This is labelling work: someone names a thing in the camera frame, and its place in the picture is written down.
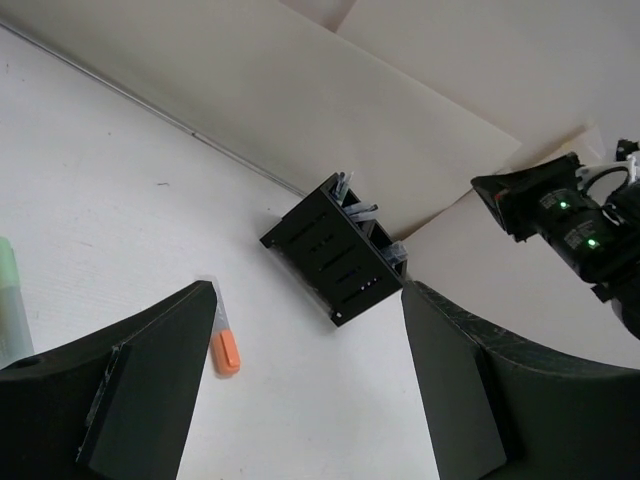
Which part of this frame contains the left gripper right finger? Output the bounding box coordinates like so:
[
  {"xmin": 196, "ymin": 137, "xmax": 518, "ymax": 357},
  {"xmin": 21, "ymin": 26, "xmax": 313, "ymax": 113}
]
[{"xmin": 401, "ymin": 282, "xmax": 639, "ymax": 479}]

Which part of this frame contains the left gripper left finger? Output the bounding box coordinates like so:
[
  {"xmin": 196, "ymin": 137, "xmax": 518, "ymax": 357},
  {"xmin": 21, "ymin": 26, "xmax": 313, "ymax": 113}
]
[{"xmin": 1, "ymin": 280, "xmax": 217, "ymax": 479}]

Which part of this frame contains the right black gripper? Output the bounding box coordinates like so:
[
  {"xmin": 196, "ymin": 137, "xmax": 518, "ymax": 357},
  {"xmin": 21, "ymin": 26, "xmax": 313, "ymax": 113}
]
[{"xmin": 471, "ymin": 152, "xmax": 639, "ymax": 337}]

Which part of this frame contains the orange cap highlighter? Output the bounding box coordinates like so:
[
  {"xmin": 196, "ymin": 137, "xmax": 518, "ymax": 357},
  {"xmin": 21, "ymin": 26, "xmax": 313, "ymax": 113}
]
[{"xmin": 199, "ymin": 275, "xmax": 241, "ymax": 378}]

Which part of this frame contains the green highlighter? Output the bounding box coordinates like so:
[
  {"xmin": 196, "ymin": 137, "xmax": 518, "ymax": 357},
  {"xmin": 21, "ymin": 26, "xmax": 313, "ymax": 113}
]
[{"xmin": 0, "ymin": 237, "xmax": 34, "ymax": 368}]

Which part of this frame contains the black two-compartment pen holder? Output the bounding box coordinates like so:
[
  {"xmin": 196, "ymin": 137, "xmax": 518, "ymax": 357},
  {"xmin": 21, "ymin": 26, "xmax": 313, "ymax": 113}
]
[{"xmin": 260, "ymin": 173, "xmax": 407, "ymax": 327}]

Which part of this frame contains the purple gel pen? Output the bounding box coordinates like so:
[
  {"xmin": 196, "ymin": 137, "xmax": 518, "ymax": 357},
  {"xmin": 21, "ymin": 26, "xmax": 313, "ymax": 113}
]
[{"xmin": 381, "ymin": 241, "xmax": 408, "ymax": 266}]

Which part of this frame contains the light blue gel pen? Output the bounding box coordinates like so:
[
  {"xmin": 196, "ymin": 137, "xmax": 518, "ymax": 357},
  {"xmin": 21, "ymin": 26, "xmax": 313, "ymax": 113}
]
[{"xmin": 343, "ymin": 202, "xmax": 379, "ymax": 223}]

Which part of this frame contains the dark blue ballpoint pen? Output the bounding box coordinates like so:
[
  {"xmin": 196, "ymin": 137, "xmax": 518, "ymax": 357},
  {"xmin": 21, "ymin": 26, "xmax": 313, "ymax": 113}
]
[{"xmin": 332, "ymin": 172, "xmax": 354, "ymax": 205}]

